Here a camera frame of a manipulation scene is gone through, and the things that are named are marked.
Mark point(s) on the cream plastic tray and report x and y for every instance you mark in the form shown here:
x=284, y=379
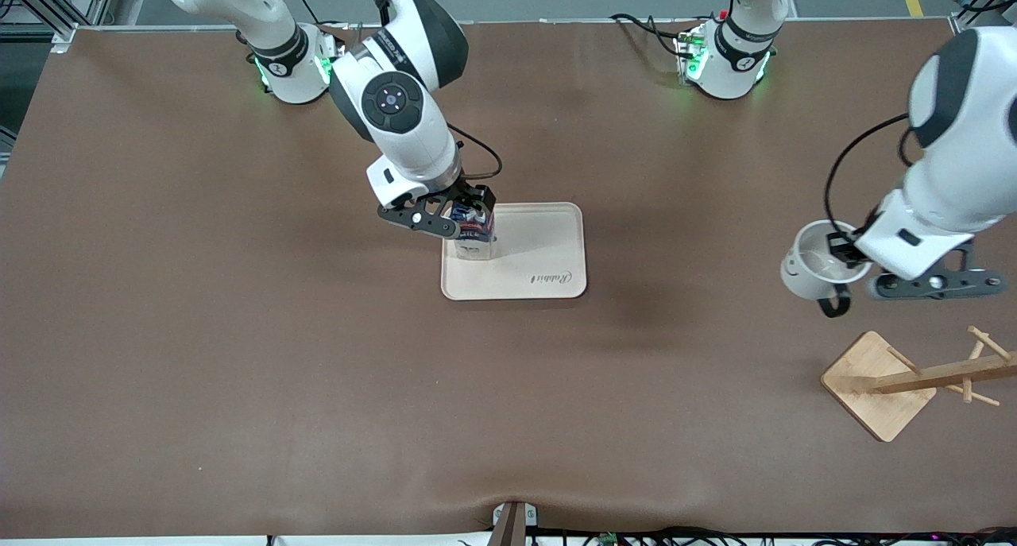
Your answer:
x=524, y=252

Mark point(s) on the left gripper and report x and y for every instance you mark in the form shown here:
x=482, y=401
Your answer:
x=841, y=248

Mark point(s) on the brown table mat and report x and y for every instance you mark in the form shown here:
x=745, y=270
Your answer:
x=318, y=371

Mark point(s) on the wooden cup rack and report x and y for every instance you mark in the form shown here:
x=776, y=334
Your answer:
x=874, y=387

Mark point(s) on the aluminium frame post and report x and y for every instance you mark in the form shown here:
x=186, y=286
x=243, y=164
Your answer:
x=65, y=36
x=963, y=17

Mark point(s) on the blue milk carton green cap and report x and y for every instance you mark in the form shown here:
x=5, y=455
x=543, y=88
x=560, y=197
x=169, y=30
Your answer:
x=474, y=244

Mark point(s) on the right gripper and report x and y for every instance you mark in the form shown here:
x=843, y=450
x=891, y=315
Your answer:
x=469, y=194

